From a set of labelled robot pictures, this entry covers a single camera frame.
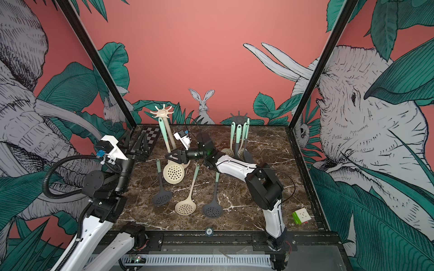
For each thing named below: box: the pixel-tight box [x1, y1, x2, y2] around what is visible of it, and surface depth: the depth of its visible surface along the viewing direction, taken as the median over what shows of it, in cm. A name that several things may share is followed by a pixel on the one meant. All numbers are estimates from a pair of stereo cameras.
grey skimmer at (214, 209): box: [202, 171, 224, 219], surface depth 85 cm
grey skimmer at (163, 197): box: [152, 159, 173, 206], surface depth 88 cm
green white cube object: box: [291, 207, 312, 225], surface depth 80 cm
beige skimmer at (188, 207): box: [174, 163, 201, 216], surface depth 85 cm
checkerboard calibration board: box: [140, 124, 160, 154], surface depth 113 cm
